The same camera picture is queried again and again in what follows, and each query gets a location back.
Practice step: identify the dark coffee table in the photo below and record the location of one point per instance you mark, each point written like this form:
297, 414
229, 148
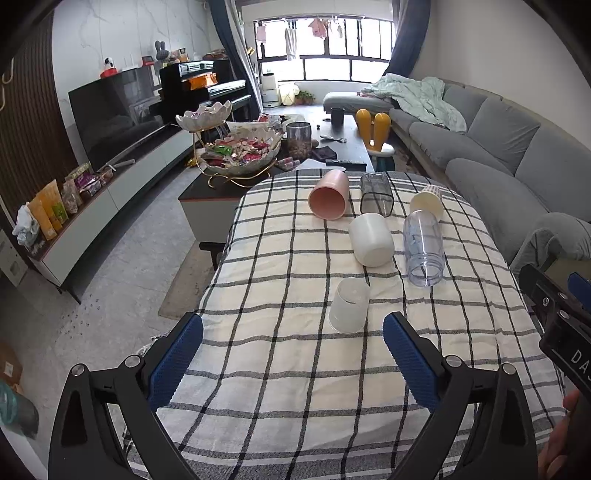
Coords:
207, 191

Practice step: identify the pink cup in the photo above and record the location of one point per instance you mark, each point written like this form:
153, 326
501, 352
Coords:
328, 194

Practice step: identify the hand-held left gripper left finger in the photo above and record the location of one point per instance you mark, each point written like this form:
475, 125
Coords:
178, 360

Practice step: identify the black wallet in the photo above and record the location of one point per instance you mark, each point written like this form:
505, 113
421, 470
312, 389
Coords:
328, 153

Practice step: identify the red and white gadget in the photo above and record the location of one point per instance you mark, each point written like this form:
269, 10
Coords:
109, 69

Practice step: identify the cream lantern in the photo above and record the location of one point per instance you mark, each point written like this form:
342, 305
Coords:
287, 95

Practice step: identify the white paper sheet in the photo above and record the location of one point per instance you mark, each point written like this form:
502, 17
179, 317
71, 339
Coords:
313, 165

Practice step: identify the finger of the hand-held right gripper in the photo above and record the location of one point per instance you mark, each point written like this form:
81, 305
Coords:
540, 288
581, 287

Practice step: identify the white cup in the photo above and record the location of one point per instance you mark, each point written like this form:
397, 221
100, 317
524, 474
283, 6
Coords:
371, 240

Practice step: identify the cardboard box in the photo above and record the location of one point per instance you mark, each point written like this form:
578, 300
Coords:
9, 369

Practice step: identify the row of snack packets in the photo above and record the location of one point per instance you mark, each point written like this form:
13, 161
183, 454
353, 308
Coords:
53, 207

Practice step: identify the clear jar with nuts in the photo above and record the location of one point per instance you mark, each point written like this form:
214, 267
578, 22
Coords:
298, 141

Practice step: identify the white television cabinet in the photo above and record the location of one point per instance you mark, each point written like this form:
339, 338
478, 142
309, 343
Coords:
138, 173

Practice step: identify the person's right hand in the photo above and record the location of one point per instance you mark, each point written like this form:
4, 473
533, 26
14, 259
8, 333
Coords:
554, 452

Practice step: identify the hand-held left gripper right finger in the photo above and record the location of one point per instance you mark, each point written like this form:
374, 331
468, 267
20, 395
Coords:
411, 364

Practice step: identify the grey rabbit figurine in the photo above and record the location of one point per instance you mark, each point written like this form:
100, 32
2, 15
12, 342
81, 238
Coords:
162, 51

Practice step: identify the hanging white garment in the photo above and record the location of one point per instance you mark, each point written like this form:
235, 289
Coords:
291, 44

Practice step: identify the grey sofa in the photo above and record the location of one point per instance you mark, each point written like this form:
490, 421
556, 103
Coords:
485, 134

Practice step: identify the potted plant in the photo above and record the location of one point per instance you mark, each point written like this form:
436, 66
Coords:
305, 97

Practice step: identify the black remote control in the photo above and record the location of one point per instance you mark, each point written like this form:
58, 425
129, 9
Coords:
344, 163

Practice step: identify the dark blue curtain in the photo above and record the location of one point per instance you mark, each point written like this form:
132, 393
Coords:
404, 41
233, 50

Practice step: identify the dark transparent cup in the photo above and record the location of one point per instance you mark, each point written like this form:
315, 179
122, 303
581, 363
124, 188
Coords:
376, 194

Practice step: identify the tiered snack bowl stand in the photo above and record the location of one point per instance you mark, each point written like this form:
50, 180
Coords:
240, 152

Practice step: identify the orange bag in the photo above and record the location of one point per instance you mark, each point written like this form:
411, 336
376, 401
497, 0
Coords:
202, 82

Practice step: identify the hanging pink garment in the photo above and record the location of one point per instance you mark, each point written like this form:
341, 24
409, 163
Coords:
318, 27

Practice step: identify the white air purifier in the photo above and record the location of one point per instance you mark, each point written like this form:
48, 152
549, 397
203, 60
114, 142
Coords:
269, 90

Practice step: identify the black television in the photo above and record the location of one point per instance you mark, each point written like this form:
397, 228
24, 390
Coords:
115, 115

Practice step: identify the checked tablecloth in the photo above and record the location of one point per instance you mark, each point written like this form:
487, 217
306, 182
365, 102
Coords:
277, 258

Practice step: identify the frosted translucent cup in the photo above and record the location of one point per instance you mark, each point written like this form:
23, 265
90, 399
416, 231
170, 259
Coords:
349, 307

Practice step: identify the clear plastic cup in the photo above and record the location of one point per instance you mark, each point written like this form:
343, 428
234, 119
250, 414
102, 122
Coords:
422, 249

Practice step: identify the light green blanket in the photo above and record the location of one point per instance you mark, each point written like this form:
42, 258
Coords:
415, 97

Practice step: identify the cream ribbed cup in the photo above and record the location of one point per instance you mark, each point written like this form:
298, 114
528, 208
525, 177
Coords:
427, 201

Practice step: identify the black cup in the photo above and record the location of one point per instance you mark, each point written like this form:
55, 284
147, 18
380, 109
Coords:
338, 116

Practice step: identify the black piano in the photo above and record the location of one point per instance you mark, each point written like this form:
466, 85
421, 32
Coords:
221, 87

